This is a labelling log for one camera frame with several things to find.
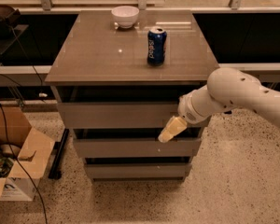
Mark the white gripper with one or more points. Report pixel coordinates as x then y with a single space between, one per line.
188 110

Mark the grey top drawer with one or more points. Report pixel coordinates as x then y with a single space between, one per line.
118 107

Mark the grey drawer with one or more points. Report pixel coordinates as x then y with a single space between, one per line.
118 107
137 168
135 143

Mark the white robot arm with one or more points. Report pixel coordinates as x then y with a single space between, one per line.
226 88

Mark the grey drawer cabinet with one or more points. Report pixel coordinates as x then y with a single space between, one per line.
97 52

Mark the grey bottom drawer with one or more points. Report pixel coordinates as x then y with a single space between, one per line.
137 168

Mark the grey middle drawer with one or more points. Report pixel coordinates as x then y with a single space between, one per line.
135 143

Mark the open cardboard box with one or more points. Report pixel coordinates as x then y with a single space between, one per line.
32 148

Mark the blue pepsi can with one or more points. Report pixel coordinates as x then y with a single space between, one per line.
156 38

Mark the white ceramic bowl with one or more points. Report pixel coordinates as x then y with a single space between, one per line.
125 16

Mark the black metal table leg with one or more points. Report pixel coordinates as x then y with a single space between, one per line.
55 172

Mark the dark device on shelf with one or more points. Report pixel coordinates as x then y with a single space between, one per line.
8 18

